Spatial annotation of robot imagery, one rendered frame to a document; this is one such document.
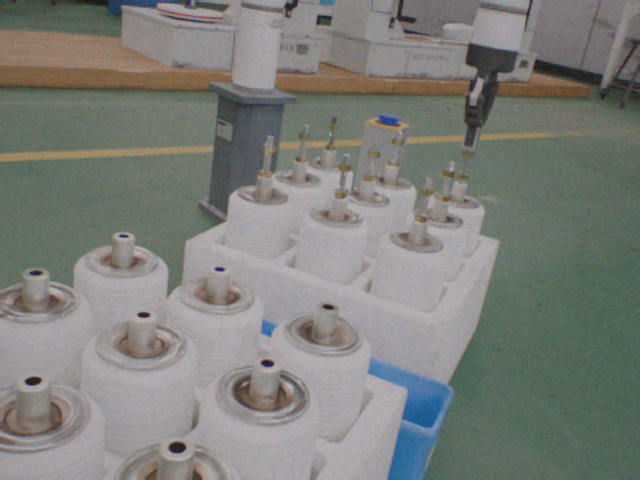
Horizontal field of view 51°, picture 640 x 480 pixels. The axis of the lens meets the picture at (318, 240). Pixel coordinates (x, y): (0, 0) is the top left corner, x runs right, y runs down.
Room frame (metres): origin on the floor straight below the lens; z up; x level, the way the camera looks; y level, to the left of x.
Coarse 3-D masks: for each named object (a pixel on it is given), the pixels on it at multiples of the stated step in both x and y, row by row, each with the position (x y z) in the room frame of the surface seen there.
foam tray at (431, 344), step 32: (224, 224) 0.97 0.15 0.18; (192, 256) 0.88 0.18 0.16; (224, 256) 0.86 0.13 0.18; (288, 256) 0.89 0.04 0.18; (480, 256) 1.01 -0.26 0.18; (256, 288) 0.84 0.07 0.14; (288, 288) 0.82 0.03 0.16; (320, 288) 0.81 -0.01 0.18; (352, 288) 0.82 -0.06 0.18; (448, 288) 0.87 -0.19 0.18; (480, 288) 1.00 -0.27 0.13; (352, 320) 0.79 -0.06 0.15; (384, 320) 0.77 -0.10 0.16; (416, 320) 0.76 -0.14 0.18; (448, 320) 0.77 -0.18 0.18; (384, 352) 0.77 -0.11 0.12; (416, 352) 0.75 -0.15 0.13; (448, 352) 0.82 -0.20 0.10
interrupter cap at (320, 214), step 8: (312, 208) 0.90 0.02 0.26; (320, 208) 0.91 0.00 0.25; (328, 208) 0.91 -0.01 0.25; (312, 216) 0.87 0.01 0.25; (320, 216) 0.87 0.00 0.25; (328, 216) 0.89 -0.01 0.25; (344, 216) 0.90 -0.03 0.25; (352, 216) 0.90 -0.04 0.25; (360, 216) 0.90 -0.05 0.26; (328, 224) 0.85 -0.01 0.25; (336, 224) 0.85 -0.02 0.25; (344, 224) 0.86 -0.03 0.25; (352, 224) 0.86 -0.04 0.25; (360, 224) 0.87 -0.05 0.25
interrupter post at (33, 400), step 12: (36, 372) 0.39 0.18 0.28; (24, 384) 0.37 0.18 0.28; (36, 384) 0.38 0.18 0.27; (48, 384) 0.38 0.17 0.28; (24, 396) 0.37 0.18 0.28; (36, 396) 0.37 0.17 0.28; (48, 396) 0.38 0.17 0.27; (24, 408) 0.37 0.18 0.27; (36, 408) 0.37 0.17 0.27; (48, 408) 0.38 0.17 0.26; (24, 420) 0.37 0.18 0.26; (36, 420) 0.37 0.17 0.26; (48, 420) 0.38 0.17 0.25
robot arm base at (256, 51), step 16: (240, 16) 1.48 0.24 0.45; (256, 16) 1.46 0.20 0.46; (272, 16) 1.47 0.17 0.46; (240, 32) 1.48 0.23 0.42; (256, 32) 1.46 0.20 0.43; (272, 32) 1.47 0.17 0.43; (240, 48) 1.47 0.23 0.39; (256, 48) 1.46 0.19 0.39; (272, 48) 1.47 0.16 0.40; (240, 64) 1.47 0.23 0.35; (256, 64) 1.46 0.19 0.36; (272, 64) 1.48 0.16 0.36; (240, 80) 1.46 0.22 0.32; (256, 80) 1.46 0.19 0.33; (272, 80) 1.49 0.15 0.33
